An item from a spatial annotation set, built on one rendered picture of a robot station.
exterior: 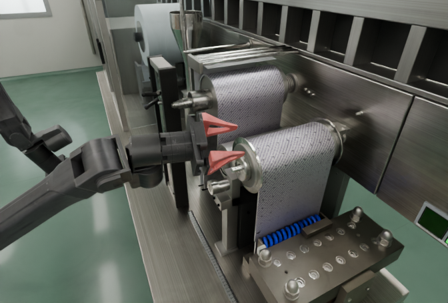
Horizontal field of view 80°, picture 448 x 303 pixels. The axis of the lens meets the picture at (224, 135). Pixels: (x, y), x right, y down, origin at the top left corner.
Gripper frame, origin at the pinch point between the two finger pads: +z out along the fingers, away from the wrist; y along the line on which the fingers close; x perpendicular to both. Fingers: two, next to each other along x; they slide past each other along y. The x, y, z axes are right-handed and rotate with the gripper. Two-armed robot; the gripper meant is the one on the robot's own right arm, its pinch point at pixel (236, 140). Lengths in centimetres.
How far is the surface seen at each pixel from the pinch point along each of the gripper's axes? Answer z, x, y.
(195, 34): 6, -33, -69
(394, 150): 41.3, -5.4, 4.4
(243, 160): 4.8, -12.3, -0.8
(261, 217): 10.1, -24.8, 11.0
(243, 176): 5.0, -15.5, 2.3
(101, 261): -56, -167, -4
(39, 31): -188, -331, -424
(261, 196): 9.2, -18.2, 7.2
